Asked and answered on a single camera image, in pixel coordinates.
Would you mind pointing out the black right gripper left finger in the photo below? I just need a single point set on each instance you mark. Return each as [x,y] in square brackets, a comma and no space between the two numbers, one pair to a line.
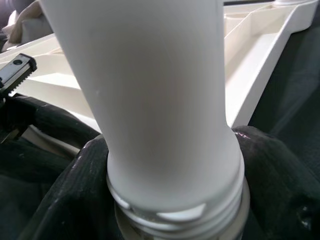
[75,195]

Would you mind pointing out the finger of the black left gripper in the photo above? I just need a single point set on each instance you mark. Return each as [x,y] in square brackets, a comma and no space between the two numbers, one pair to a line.
[57,122]

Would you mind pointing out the black padded bed cover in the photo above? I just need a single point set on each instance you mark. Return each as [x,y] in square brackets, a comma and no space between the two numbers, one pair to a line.
[295,87]

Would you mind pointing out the beige cloth pile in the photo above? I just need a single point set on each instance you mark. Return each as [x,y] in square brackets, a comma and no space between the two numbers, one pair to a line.
[27,30]

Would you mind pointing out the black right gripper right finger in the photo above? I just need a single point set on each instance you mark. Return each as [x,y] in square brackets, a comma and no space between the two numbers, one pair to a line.
[280,187]

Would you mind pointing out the white plastic table top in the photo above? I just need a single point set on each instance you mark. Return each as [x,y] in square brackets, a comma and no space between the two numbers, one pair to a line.
[250,62]

